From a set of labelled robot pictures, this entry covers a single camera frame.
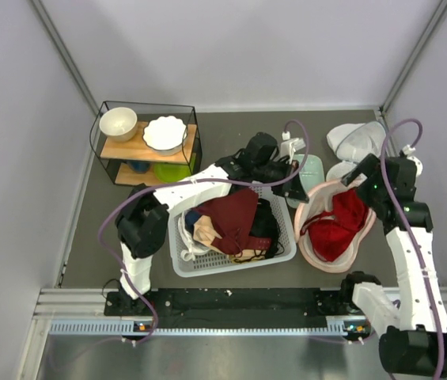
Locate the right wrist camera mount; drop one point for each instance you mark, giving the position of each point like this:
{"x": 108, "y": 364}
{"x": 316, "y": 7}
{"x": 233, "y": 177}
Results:
{"x": 408, "y": 150}

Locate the white plastic basket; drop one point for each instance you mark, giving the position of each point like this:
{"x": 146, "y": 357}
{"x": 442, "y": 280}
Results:
{"x": 218, "y": 263}

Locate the beige bra in basket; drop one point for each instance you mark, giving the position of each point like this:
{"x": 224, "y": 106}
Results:
{"x": 205, "y": 233}

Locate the black wire wooden shelf rack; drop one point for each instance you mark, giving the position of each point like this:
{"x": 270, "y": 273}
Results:
{"x": 113, "y": 156}

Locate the black bra in basket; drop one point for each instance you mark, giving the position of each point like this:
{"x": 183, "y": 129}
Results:
{"x": 264, "y": 226}

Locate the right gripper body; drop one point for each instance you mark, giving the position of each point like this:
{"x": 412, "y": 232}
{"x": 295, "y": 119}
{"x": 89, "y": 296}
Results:
{"x": 373, "y": 188}

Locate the dark teal bowl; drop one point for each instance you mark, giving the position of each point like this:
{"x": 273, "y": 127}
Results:
{"x": 139, "y": 167}

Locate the cream ceramic bowl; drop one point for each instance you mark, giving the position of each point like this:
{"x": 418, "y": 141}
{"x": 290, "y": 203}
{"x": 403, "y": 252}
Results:
{"x": 119, "y": 124}

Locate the floral mesh laundry bag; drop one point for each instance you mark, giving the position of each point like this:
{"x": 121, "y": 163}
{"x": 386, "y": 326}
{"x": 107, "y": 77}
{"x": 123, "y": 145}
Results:
{"x": 319, "y": 201}

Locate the light green rectangular plate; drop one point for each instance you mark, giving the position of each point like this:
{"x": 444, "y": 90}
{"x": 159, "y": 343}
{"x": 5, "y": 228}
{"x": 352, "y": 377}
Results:
{"x": 311, "y": 175}

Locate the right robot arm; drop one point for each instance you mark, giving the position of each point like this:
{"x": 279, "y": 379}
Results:
{"x": 413, "y": 334}

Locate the white slotted cable duct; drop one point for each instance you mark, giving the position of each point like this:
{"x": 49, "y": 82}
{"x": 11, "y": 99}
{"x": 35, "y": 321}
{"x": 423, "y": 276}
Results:
{"x": 108, "y": 327}

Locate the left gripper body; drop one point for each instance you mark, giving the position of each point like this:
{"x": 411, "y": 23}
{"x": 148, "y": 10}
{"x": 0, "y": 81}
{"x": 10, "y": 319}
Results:
{"x": 270, "y": 172}

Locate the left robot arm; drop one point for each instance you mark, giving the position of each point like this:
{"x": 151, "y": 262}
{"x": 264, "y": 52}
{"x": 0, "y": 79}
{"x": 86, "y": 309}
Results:
{"x": 141, "y": 220}

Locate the white bra in basket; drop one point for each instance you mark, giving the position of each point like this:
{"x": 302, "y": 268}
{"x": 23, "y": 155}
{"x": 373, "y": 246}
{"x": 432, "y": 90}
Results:
{"x": 193, "y": 249}

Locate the red bra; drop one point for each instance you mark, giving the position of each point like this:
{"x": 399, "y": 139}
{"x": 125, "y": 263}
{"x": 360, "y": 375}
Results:
{"x": 331, "y": 232}

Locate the maroon bra in basket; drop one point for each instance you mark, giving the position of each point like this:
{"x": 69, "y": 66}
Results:
{"x": 232, "y": 217}

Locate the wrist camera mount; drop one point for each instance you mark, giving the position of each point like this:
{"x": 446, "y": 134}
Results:
{"x": 408, "y": 150}
{"x": 290, "y": 146}

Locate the lime green plate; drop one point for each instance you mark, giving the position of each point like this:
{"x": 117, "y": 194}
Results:
{"x": 168, "y": 173}

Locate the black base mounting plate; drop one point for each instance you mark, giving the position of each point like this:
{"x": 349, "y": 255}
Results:
{"x": 166, "y": 301}

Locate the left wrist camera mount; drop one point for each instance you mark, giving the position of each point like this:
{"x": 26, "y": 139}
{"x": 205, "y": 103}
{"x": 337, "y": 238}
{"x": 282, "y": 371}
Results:
{"x": 290, "y": 146}

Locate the white scalloped bowl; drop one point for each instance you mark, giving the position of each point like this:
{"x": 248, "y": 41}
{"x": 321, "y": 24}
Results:
{"x": 165, "y": 135}

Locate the white round mesh laundry bag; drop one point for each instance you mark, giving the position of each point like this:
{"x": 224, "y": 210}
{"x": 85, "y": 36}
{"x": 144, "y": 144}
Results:
{"x": 352, "y": 142}

